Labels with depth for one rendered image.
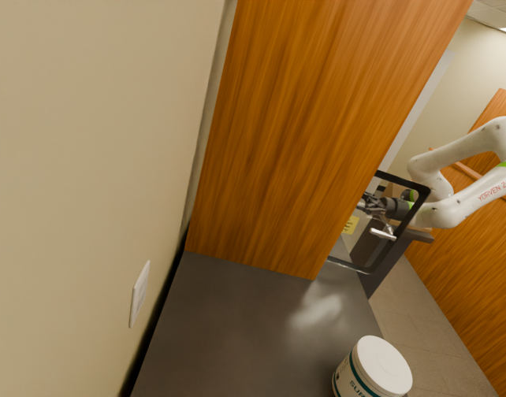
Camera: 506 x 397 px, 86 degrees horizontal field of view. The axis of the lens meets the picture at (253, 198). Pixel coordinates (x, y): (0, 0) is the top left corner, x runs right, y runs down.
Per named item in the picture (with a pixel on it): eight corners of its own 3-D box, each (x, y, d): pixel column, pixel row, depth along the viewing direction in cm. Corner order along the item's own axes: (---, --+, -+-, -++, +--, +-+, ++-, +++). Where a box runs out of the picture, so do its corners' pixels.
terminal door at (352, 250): (297, 250, 107) (342, 157, 87) (371, 274, 107) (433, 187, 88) (297, 251, 106) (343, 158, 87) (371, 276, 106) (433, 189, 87)
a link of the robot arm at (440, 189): (418, 179, 164) (445, 169, 146) (431, 202, 163) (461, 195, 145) (402, 189, 160) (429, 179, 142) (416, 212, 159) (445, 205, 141)
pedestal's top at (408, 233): (404, 214, 192) (407, 209, 190) (430, 243, 164) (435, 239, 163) (363, 203, 187) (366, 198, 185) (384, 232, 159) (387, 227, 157)
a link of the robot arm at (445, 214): (494, 193, 115) (482, 169, 115) (525, 190, 104) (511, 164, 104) (428, 233, 109) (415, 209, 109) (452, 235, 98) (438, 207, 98)
